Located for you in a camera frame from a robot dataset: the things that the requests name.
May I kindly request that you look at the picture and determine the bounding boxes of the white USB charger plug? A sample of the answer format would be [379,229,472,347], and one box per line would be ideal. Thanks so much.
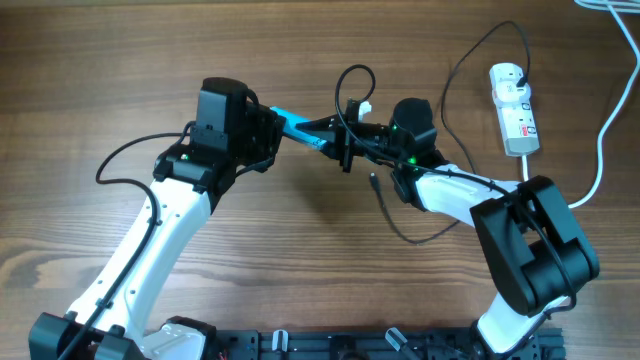
[492,80,531,108]

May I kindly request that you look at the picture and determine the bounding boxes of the blue Galaxy smartphone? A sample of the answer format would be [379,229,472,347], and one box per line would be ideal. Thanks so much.
[271,106,326,151]

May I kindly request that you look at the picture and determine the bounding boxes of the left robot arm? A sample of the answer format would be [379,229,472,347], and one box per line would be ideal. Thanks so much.
[28,77,285,359]

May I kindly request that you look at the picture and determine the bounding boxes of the white power strip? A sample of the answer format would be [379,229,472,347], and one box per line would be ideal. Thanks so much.
[489,63,540,157]

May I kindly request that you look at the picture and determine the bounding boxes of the black USB charging cable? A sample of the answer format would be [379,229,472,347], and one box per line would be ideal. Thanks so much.
[369,20,532,246]

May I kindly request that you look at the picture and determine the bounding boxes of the black left camera cable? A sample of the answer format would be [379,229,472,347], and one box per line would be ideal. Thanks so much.
[57,119,199,360]

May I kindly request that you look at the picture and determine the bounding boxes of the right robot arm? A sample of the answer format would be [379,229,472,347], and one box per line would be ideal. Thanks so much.
[285,98,600,359]

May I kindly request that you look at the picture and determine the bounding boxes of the white power strip cord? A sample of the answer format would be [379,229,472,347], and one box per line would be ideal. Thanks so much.
[520,0,640,211]

